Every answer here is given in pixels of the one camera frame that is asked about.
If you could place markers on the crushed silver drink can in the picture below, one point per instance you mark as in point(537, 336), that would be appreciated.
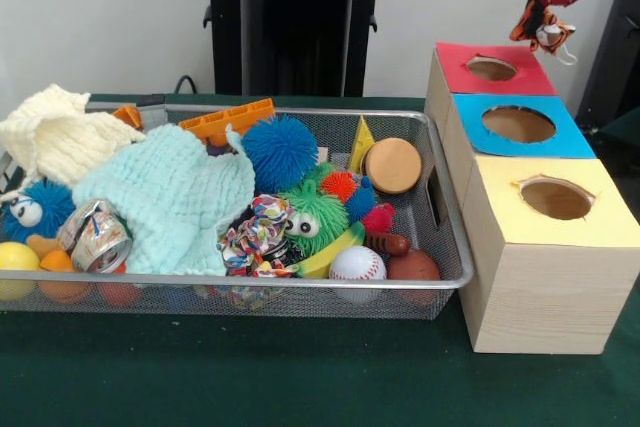
point(97, 242)

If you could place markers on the cream muslin cloth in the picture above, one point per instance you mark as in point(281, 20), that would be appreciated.
point(60, 142)

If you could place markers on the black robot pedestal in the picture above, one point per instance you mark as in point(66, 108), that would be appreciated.
point(300, 22)

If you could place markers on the blue spiky ball with eyes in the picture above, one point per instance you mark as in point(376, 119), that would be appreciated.
point(45, 207)

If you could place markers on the multicolour patterned cloth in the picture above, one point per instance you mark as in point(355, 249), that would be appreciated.
point(255, 237)

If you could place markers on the green spiky toy with eyes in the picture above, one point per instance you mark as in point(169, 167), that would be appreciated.
point(312, 212)

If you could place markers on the toy hamburger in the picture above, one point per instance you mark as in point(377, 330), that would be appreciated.
point(395, 164)

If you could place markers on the yellow toy cheese wedge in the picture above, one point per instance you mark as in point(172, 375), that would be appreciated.
point(360, 142)

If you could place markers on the white toy baseball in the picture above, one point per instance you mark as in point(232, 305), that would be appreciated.
point(357, 264)

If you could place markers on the plain blue spiky ball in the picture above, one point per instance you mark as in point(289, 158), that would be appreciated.
point(280, 147)

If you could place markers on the black flat monitor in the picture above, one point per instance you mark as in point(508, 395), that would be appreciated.
point(615, 47)

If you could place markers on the dark green side table cloth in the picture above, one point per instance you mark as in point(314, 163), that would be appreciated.
point(625, 129)

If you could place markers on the mint green muslin cloth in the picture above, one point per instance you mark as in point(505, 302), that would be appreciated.
point(165, 197)

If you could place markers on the yellow smooth ball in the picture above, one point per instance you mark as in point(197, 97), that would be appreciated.
point(17, 259)

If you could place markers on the orange tiger striped plush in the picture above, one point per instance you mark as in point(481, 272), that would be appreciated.
point(542, 27)

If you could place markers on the wooden box with three holes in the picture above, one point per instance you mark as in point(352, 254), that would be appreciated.
point(545, 297)

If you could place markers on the brown toy football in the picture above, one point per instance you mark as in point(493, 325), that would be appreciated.
point(415, 267)

